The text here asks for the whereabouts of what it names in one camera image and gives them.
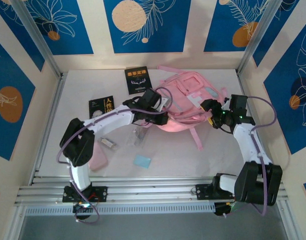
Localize clear bag of binder clips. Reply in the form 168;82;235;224
125;124;150;148

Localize pink backpack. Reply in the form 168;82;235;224
154;64;228;151

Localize black book orange title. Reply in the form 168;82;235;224
124;66;153;96

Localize black book portrait cover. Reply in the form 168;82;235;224
88;95;116;120

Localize pink pencil case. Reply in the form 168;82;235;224
89;143;108;172

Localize light blue sticky notes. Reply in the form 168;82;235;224
132;154;152;169

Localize black controller board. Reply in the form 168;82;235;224
72;202;93;221
214;201;237;218

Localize aluminium table side rail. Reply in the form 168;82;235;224
29;72;66;186
236;71;276;181

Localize aluminium frame rail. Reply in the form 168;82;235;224
14;176;290;207

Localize aluminium frame post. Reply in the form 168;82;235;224
237;0;286;76
11;0;65;78

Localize grey slotted cable duct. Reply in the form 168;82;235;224
25;202;216;216

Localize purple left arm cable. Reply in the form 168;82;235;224
57;86;173;225

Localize aluminium frame leg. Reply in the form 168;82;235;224
6;206;27;240
276;199;297;240

